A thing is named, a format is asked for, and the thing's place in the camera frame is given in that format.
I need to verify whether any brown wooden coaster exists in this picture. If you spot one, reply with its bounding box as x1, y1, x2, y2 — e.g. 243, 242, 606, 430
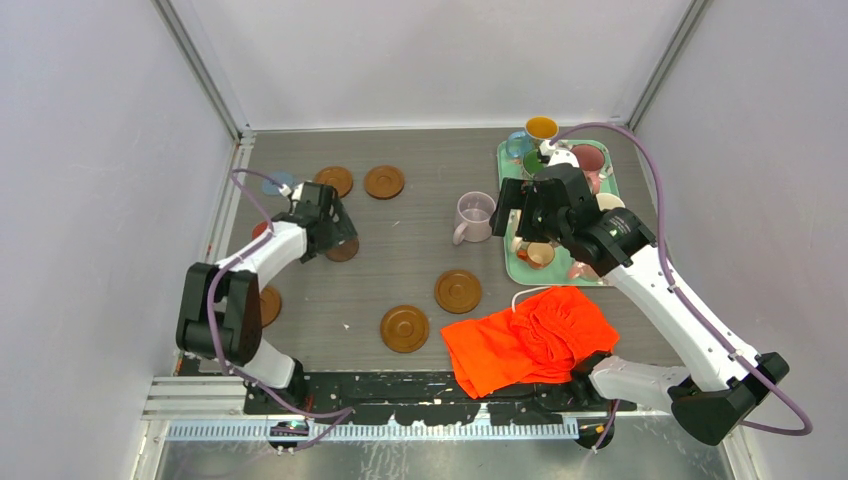
260, 286, 283, 328
380, 305, 430, 353
313, 166, 354, 198
364, 165, 405, 200
434, 269, 483, 314

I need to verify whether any dark walnut round coaster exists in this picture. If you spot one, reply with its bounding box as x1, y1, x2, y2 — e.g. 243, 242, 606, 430
325, 238, 360, 262

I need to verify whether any red round coaster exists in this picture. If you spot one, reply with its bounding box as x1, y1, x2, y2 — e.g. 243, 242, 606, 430
251, 221, 269, 240

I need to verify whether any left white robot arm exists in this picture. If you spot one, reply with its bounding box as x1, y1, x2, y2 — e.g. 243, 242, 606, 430
176, 182, 357, 413

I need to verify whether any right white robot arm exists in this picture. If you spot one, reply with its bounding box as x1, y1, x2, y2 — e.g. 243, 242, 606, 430
490, 164, 789, 446

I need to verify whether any small tan cup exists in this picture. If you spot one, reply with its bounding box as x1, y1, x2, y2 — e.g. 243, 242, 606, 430
516, 242, 556, 270

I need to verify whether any blue round coaster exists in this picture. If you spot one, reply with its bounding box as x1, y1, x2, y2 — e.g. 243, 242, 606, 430
261, 171, 298, 196

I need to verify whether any green inside mug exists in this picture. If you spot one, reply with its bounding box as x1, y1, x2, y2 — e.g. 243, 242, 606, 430
521, 150, 546, 179

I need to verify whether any green floral tray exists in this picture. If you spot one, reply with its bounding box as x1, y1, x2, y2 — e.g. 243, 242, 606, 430
496, 140, 621, 287

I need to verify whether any lilac ceramic mug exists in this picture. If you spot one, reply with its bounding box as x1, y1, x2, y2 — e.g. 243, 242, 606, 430
452, 191, 496, 245

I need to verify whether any blue mug yellow inside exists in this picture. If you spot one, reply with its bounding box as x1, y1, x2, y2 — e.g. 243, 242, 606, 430
505, 116, 559, 159

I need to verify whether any pink floral mug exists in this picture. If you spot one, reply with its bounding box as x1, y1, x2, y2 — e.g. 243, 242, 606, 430
571, 144, 605, 195

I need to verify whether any orange cloth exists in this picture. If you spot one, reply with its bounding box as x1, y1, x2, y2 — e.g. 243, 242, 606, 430
441, 286, 620, 399

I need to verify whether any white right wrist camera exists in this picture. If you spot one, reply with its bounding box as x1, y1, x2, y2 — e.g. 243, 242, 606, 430
537, 140, 579, 168

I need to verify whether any white cord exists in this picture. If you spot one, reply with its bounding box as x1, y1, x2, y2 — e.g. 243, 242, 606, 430
510, 285, 552, 313

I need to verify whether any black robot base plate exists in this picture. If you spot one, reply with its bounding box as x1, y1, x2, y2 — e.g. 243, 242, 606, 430
276, 371, 612, 426

